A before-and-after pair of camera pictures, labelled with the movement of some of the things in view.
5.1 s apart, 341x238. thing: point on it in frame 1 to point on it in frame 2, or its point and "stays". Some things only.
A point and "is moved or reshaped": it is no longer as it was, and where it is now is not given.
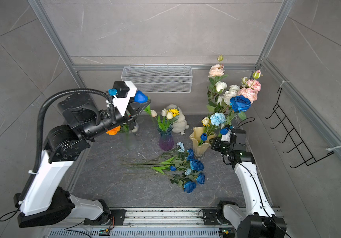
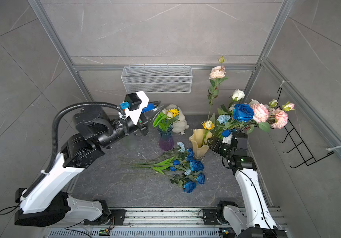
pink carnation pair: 251,91 to 261,114
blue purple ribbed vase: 166,141 stays
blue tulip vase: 140,97 is moved or reshaped
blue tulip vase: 203,136 to 150,106
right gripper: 216,141 stays
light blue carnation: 217,118 is moved or reshaped
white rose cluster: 232,92 to 255,101
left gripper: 128,113 to 141,121
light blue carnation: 188,172 stays
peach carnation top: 216,70 stays
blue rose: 197,165 stays
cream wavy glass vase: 200,137 stays
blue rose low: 200,178 stays
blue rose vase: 240,103 to 243,112
